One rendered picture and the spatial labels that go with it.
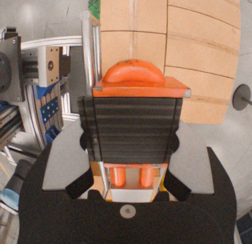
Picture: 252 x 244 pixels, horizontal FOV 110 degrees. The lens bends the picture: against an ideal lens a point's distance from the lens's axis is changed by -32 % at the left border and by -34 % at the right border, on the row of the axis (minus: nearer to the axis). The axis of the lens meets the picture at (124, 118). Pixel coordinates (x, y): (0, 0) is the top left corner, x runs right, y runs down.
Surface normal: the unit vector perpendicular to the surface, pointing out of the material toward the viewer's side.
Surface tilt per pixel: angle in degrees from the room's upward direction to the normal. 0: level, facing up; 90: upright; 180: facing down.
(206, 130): 0
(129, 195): 0
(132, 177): 90
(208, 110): 0
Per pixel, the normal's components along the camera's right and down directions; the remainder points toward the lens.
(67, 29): -0.04, 0.48
